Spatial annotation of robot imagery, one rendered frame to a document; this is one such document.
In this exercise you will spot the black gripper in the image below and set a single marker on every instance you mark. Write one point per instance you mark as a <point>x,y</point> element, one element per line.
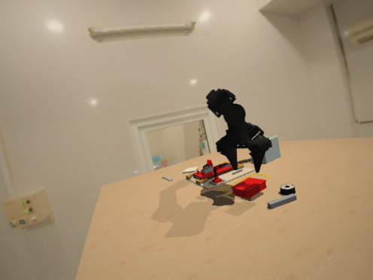
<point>257,147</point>

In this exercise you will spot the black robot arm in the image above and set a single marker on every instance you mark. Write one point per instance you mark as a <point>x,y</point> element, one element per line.
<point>220,103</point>

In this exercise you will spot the cream square tile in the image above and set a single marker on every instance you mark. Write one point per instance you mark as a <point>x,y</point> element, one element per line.
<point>189,170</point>

